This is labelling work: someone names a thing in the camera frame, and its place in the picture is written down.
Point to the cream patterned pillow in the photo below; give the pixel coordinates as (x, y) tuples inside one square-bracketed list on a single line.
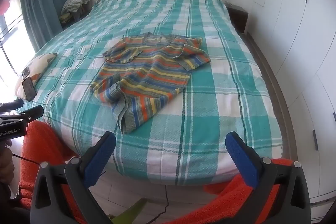
[(39, 61)]

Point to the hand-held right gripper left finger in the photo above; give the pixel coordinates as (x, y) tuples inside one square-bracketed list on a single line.
[(101, 158)]

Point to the teal plaid blanket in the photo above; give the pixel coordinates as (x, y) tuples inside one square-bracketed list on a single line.
[(210, 121)]

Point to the dark framed window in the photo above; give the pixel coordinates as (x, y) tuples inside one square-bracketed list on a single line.
[(10, 27)]

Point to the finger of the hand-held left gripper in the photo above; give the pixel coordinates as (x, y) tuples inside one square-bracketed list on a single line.
[(11, 105), (31, 113)]

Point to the person's left hand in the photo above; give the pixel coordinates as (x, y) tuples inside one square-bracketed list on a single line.
[(6, 172)]

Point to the striped knit sweater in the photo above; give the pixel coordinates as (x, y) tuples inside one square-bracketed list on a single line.
[(152, 74)]

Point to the green slipper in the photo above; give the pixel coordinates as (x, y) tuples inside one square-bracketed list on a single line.
[(131, 209)]

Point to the white wardrobe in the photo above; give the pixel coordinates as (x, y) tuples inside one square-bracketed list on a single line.
[(296, 29)]

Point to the small dark card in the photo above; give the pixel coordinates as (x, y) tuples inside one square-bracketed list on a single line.
[(25, 72)]

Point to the dark bedside table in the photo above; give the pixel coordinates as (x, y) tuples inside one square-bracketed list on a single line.
[(78, 16)]

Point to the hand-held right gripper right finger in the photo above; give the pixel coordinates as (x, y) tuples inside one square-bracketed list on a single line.
[(241, 158)]

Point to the grey bed frame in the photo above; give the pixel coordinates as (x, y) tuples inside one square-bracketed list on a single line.
[(275, 87)]

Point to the checked folded cloth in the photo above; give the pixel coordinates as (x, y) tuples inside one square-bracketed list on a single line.
[(76, 1)]

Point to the person's orange fleece pants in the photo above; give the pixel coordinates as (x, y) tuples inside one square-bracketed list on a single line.
[(44, 140)]

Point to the dark wooden nightstand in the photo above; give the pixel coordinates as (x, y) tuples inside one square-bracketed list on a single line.
[(240, 18)]

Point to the yellow green cloth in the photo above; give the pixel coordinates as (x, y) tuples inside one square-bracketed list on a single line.
[(64, 18)]

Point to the black smartphone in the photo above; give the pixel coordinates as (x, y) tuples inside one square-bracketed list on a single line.
[(29, 88)]

